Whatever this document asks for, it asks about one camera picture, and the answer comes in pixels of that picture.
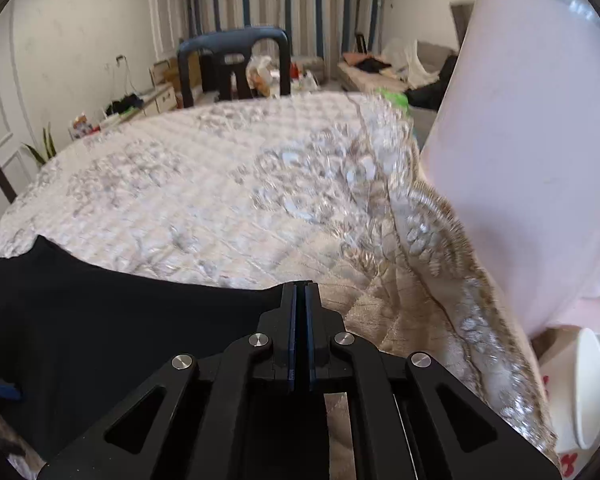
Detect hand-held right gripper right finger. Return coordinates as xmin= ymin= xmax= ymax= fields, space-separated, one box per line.
xmin=305 ymin=282 xmax=563 ymax=480

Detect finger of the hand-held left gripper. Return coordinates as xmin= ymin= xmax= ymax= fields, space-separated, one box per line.
xmin=0 ymin=352 xmax=22 ymax=402

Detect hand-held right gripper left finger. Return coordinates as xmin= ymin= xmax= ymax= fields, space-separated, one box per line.
xmin=37 ymin=282 xmax=298 ymax=480

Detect black pants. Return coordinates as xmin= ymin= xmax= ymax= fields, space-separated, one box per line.
xmin=0 ymin=234 xmax=287 ymax=466

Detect white quilted floral blanket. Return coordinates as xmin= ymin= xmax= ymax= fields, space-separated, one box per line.
xmin=0 ymin=91 xmax=561 ymax=480

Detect green potted plant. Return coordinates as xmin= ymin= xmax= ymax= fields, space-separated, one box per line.
xmin=22 ymin=122 xmax=58 ymax=166

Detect green plastic toy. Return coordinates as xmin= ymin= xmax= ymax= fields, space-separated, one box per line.
xmin=375 ymin=87 xmax=411 ymax=113

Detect white bag with red print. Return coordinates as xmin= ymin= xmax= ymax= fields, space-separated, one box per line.
xmin=537 ymin=330 xmax=581 ymax=480

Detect cluttered coffee table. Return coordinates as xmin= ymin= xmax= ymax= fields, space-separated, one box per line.
xmin=287 ymin=57 xmax=328 ymax=92

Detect beige sofa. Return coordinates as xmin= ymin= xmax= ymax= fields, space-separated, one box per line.
xmin=337 ymin=40 xmax=461 ymax=111

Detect white plastic bag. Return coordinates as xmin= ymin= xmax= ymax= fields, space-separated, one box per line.
xmin=247 ymin=55 xmax=281 ymax=96

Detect white low cabinet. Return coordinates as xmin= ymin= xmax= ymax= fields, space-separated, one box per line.
xmin=97 ymin=82 xmax=178 ymax=123

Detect red printed box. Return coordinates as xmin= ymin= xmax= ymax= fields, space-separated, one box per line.
xmin=70 ymin=115 xmax=101 ymax=138

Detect black cloth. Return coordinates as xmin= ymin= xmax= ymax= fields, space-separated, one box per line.
xmin=105 ymin=92 xmax=146 ymax=116

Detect white paper cup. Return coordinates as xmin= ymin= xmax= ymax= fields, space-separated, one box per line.
xmin=555 ymin=327 xmax=600 ymax=451

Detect pale plastic bottle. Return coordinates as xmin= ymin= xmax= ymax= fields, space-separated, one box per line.
xmin=420 ymin=0 xmax=600 ymax=338

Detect white cloth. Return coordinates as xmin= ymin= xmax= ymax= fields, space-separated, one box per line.
xmin=382 ymin=39 xmax=441 ymax=86

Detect brown cardboard box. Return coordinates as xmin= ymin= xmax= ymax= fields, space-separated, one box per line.
xmin=150 ymin=55 xmax=201 ymax=88

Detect dark blue plastic chair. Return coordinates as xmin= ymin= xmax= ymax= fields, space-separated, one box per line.
xmin=177 ymin=27 xmax=292 ymax=108

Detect blue beige striped curtains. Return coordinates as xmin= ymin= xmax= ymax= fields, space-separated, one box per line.
xmin=175 ymin=0 xmax=386 ymax=61

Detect wall socket with cable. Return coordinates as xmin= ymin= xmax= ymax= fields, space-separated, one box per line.
xmin=115 ymin=55 xmax=131 ymax=96

